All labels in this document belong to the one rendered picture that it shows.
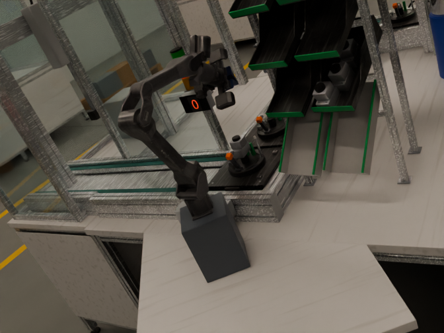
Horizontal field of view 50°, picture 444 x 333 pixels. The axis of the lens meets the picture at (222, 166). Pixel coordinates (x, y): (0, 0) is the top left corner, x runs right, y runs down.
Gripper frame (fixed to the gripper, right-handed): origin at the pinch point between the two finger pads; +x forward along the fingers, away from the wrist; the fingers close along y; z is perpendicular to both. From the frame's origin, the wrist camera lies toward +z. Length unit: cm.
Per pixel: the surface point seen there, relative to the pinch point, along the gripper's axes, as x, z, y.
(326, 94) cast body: -0.7, -30.9, 14.9
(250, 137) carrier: 38.1, 20.6, 8.8
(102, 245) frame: 12, 89, 41
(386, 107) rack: 16.7, -40.8, 19.1
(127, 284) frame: 27, 92, 60
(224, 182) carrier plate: 13.9, 19.1, 28.5
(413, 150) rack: 46, -38, 29
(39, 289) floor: 75, 244, 56
